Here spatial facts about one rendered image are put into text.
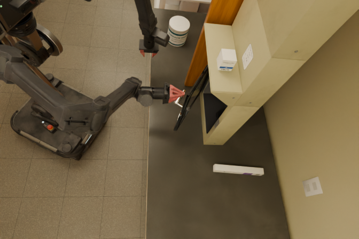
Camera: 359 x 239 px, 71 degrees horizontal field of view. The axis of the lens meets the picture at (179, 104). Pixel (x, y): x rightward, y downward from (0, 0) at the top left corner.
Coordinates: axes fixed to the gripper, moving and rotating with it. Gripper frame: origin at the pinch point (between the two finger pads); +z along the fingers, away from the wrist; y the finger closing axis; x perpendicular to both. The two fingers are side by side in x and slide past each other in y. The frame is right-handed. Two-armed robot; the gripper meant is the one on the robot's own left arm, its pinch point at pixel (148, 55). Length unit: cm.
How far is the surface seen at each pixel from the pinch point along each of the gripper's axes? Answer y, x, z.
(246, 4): 33, -17, -54
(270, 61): 34, -46, -59
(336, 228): 75, -88, -13
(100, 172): -35, -41, 110
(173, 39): 15.6, 22.1, 10.1
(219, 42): 26, -24, -41
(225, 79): 27, -40, -40
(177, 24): 17.2, 26.7, 1.2
